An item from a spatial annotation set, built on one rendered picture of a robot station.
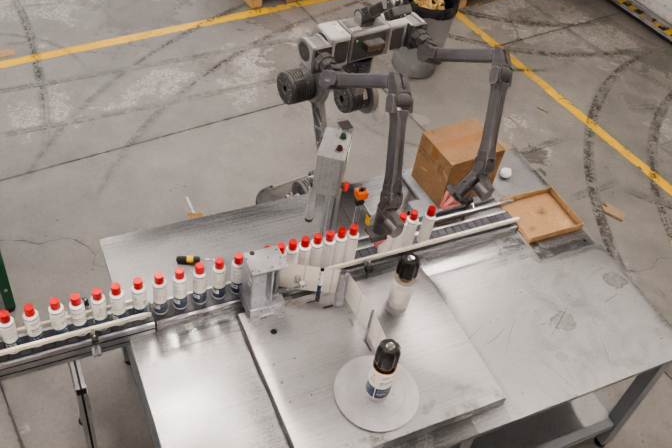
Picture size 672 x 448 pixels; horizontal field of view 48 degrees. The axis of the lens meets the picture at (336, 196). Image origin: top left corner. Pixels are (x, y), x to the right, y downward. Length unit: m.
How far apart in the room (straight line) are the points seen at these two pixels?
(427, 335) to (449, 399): 0.28
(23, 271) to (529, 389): 2.64
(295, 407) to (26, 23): 4.16
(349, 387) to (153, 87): 3.18
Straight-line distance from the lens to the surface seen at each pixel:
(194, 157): 4.85
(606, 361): 3.25
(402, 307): 2.97
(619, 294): 3.50
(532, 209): 3.69
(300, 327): 2.91
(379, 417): 2.74
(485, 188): 3.11
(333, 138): 2.76
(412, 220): 3.13
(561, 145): 5.56
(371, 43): 3.29
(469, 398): 2.87
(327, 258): 3.03
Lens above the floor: 3.23
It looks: 44 degrees down
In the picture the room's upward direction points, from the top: 10 degrees clockwise
